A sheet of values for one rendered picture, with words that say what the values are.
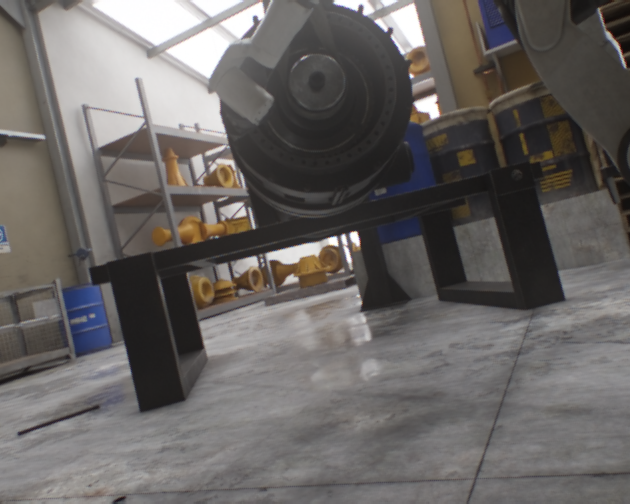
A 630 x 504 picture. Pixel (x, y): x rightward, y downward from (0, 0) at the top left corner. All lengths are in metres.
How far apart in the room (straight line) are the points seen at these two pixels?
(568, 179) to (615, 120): 3.39
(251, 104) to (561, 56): 0.56
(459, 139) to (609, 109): 3.50
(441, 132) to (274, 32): 3.62
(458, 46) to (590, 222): 2.87
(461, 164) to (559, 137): 0.71
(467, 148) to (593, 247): 1.25
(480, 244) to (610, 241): 0.77
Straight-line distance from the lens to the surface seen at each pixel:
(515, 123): 4.56
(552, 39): 1.11
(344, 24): 1.53
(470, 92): 6.10
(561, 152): 4.51
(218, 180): 9.79
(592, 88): 1.13
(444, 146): 4.59
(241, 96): 1.10
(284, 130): 1.53
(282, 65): 1.46
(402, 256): 4.11
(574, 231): 3.95
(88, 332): 7.56
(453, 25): 6.29
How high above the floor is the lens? 0.42
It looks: 3 degrees up
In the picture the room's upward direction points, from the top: 14 degrees counter-clockwise
